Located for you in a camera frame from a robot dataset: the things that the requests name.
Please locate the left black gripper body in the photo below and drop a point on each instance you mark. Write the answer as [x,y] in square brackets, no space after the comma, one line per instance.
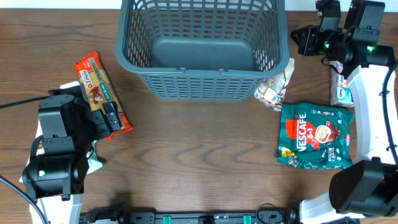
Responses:
[104,122]

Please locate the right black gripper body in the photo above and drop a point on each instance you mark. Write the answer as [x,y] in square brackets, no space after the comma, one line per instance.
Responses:
[311,39]

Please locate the green Nescafe coffee bag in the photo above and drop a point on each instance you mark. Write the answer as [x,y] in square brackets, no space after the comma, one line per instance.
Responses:
[314,137]

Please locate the grey plastic basket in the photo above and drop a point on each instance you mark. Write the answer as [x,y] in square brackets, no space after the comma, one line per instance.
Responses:
[203,49]

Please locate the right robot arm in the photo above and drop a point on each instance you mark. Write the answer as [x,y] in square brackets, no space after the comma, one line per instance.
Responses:
[367,189]

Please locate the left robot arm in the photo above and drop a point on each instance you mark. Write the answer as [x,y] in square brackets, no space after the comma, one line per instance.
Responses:
[58,163]

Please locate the light blue snack bar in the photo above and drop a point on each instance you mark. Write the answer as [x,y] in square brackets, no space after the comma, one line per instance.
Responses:
[94,163]

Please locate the San Remo spaghetti packet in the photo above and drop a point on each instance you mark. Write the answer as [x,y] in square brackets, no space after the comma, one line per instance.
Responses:
[99,89]

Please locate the Kleenex tissue multipack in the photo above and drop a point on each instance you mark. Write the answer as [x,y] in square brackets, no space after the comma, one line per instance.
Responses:
[340,93]

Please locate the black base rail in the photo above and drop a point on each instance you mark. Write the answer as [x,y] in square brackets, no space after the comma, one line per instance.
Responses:
[119,215]

